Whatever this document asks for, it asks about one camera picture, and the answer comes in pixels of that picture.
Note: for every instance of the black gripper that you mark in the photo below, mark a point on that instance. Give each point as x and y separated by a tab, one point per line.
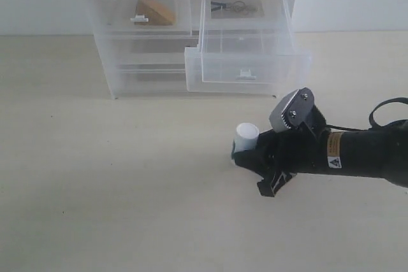
299	143

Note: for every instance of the white pill bottle teal label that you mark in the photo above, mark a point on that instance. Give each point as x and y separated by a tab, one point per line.
245	138

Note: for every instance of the yellow cheese wedge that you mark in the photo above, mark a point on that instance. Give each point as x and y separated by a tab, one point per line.
154	12

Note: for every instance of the bottom wide clear drawer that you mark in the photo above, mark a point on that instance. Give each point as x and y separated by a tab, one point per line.
149	78

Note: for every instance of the wide clear drawer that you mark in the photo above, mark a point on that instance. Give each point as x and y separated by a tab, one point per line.
151	51
149	78

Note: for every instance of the white translucent drawer cabinet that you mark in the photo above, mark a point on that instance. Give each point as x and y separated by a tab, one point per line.
215	46

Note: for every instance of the middle wide clear drawer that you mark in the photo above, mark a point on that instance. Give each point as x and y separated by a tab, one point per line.
151	51

